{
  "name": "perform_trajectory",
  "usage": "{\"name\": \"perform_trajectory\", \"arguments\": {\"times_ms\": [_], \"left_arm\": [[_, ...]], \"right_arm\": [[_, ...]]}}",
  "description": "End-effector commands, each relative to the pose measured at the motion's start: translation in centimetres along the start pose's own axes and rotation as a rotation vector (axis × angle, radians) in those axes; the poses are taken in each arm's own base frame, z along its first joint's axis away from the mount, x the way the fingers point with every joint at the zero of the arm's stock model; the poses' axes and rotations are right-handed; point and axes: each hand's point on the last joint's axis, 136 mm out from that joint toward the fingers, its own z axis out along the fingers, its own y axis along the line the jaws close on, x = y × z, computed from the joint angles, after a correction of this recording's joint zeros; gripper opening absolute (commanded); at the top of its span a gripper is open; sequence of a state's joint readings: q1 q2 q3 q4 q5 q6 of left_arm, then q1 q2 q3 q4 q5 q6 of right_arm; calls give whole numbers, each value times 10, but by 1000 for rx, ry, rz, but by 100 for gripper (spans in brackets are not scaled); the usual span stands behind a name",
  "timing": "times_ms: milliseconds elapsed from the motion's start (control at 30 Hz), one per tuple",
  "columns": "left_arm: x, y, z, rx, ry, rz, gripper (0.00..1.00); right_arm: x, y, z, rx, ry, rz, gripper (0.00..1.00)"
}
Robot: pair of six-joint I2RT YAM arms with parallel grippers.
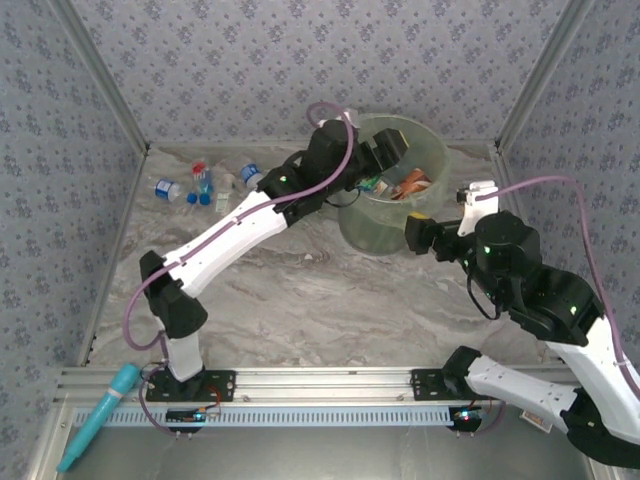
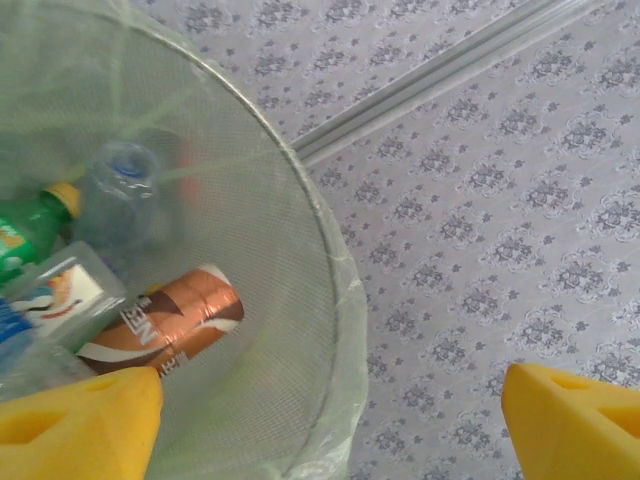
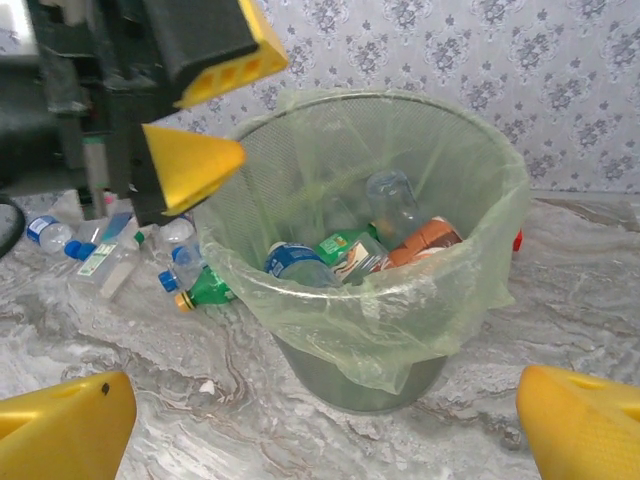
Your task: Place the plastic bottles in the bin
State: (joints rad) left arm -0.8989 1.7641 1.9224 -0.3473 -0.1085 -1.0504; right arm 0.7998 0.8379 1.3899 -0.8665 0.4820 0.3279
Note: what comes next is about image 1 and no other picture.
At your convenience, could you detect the green mesh waste bin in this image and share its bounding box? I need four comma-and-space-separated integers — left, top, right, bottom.
335, 112, 454, 257

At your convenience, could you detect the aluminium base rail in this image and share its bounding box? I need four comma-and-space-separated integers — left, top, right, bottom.
52, 366, 576, 404

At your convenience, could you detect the small circuit board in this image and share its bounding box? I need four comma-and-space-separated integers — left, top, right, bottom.
165, 407, 222, 425
448, 406, 489, 426

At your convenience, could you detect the teal marker pen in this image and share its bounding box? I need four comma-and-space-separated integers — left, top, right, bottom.
55, 363, 142, 474

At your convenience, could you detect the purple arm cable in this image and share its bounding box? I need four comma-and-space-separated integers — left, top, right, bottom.
122, 101, 357, 441
474, 174, 640, 436

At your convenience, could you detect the right small circuit board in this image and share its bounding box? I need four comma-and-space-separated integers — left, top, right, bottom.
448, 406, 489, 426

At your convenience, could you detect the clear bottle dark blue label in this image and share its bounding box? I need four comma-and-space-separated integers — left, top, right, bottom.
151, 177, 184, 203

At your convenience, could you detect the light blue slotted cable duct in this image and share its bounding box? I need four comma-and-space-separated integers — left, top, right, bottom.
72, 405, 481, 429

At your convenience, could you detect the clear bottle royal blue label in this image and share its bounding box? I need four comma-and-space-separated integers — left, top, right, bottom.
238, 161, 265, 190

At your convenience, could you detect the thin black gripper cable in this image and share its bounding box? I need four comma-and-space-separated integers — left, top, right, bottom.
466, 272, 503, 321
323, 185, 364, 209

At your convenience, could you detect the thin black left gripper cable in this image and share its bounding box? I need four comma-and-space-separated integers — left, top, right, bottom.
323, 185, 364, 209

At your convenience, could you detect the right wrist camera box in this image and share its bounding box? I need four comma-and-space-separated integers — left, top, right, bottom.
456, 181, 501, 239

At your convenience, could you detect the left small circuit board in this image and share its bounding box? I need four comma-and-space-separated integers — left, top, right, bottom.
165, 407, 222, 425

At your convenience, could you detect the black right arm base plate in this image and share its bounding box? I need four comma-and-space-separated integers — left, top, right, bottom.
410, 368, 504, 402

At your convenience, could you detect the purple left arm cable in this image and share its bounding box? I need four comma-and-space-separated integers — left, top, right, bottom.
122, 101, 357, 441

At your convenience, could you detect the thin black right gripper cable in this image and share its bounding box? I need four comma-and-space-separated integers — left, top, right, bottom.
466, 272, 503, 321

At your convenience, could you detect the aluminium frame post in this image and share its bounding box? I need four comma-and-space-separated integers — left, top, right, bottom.
494, 0, 599, 151
47, 0, 151, 154

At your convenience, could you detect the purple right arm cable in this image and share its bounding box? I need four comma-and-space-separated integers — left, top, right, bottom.
474, 174, 640, 436

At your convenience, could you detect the aluminium table edge rail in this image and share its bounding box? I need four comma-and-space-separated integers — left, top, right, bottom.
488, 142, 519, 214
74, 142, 151, 369

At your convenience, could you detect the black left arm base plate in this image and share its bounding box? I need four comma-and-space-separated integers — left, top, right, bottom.
144, 368, 237, 404

